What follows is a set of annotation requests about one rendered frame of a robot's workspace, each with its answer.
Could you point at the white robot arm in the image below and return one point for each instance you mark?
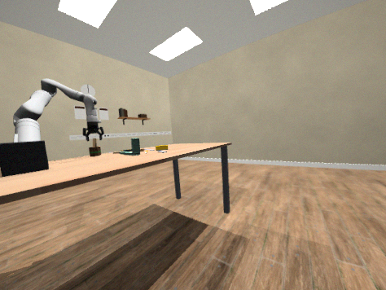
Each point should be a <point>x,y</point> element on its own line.
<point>28,129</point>

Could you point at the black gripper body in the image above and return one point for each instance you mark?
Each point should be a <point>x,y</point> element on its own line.
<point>92,125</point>

